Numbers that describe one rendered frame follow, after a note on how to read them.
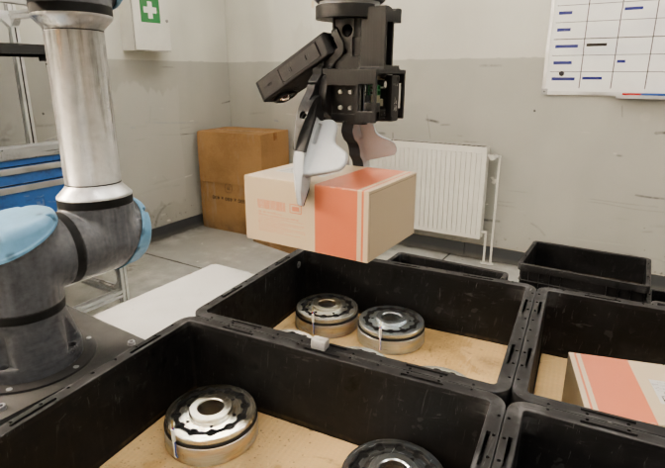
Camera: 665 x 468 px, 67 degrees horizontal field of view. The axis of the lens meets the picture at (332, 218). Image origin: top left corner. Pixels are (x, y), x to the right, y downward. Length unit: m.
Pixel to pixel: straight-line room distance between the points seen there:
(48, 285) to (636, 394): 0.77
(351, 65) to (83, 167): 0.49
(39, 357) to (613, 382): 0.75
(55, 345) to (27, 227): 0.18
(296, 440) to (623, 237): 3.02
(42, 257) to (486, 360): 0.65
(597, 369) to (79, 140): 0.77
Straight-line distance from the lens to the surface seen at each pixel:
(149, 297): 1.34
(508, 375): 0.58
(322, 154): 0.52
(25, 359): 0.87
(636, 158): 3.38
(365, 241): 0.51
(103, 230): 0.88
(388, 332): 0.77
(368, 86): 0.53
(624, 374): 0.68
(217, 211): 4.22
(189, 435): 0.60
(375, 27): 0.53
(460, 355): 0.80
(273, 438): 0.63
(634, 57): 3.34
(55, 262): 0.84
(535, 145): 3.43
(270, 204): 0.57
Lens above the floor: 1.23
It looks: 16 degrees down
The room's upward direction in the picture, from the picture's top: straight up
